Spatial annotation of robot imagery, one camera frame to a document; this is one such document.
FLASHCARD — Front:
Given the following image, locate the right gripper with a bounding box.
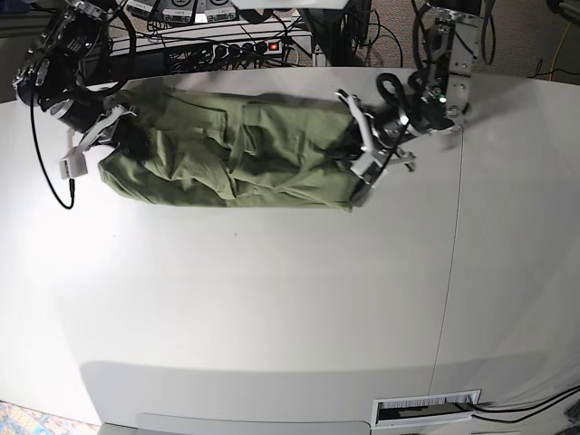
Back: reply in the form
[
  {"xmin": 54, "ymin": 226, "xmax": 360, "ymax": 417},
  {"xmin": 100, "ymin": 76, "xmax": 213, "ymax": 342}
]
[{"xmin": 66, "ymin": 104, "xmax": 153, "ymax": 159}]

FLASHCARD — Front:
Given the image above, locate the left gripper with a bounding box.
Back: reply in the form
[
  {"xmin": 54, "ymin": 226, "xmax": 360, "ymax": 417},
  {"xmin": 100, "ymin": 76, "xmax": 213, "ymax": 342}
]
[{"xmin": 325, "ymin": 89, "xmax": 416, "ymax": 171}]

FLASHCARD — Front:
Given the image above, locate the green T-shirt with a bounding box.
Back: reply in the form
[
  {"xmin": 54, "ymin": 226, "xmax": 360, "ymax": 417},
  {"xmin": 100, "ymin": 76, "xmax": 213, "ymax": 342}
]
[{"xmin": 99, "ymin": 87, "xmax": 359, "ymax": 211}]

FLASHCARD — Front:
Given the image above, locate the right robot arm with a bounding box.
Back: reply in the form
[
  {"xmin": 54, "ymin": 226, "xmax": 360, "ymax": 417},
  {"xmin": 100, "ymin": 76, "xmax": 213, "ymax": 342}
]
[{"xmin": 13, "ymin": 1, "xmax": 150, "ymax": 160}]

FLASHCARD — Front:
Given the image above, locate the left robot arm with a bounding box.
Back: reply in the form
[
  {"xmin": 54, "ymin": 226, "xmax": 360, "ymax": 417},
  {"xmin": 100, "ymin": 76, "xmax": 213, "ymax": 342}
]
[{"xmin": 329, "ymin": 1, "xmax": 482, "ymax": 182}]

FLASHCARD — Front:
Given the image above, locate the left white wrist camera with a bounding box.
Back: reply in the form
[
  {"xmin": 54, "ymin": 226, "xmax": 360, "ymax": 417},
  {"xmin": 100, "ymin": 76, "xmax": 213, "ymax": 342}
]
[{"xmin": 350, "ymin": 153, "xmax": 386, "ymax": 187}]

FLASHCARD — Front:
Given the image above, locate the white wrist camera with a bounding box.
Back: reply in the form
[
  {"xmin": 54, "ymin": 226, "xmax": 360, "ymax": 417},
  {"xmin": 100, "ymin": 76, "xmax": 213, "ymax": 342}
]
[
  {"xmin": 59, "ymin": 148, "xmax": 88, "ymax": 179},
  {"xmin": 350, "ymin": 153, "xmax": 386, "ymax": 187}
]

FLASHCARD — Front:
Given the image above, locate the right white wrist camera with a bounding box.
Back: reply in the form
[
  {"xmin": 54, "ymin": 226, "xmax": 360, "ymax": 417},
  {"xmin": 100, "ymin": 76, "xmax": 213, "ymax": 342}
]
[{"xmin": 59, "ymin": 148, "xmax": 88, "ymax": 179}]

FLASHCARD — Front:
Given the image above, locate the black power strip red switch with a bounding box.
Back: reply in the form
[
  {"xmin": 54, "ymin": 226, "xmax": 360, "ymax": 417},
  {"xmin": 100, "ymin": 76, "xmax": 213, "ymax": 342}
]
[{"xmin": 164, "ymin": 42, "xmax": 285, "ymax": 73}]

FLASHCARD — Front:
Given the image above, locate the white cable grommet tray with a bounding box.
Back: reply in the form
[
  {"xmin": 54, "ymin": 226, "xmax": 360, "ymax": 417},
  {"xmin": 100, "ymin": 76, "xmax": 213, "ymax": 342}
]
[{"xmin": 371, "ymin": 390, "xmax": 481, "ymax": 430}]

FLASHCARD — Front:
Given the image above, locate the black cable pair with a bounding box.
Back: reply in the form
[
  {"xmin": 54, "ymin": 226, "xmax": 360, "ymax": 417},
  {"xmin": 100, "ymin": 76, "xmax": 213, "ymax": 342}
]
[{"xmin": 469, "ymin": 387, "xmax": 580, "ymax": 425}]

